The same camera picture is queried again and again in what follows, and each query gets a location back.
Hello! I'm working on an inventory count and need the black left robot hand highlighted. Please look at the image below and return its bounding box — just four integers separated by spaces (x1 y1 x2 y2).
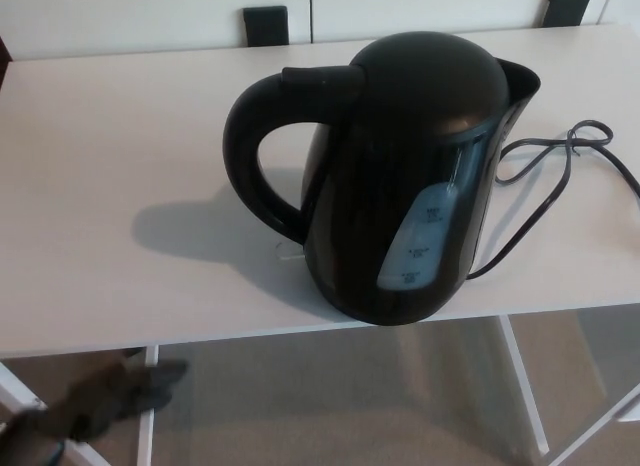
35 354 189 443

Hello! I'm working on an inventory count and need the white metal table leg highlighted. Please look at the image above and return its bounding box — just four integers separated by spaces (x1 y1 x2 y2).
136 344 161 466
496 314 552 456
548 385 640 466
0 360 104 466

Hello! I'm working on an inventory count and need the clear plastic tab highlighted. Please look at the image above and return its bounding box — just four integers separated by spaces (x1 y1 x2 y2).
273 242 305 263

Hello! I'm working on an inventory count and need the black electric kettle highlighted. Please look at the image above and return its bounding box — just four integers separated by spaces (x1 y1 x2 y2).
222 37 544 328

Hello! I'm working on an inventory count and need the left black wall bracket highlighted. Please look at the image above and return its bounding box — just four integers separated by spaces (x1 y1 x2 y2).
243 5 291 49

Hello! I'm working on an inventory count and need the black wall bracket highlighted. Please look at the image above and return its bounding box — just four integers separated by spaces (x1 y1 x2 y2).
243 5 291 49
545 0 580 29

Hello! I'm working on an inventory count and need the black kettle power cord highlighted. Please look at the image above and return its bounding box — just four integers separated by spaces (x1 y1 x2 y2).
468 119 640 282

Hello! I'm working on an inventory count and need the right black wall bracket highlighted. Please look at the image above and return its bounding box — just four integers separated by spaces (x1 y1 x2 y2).
545 0 580 29

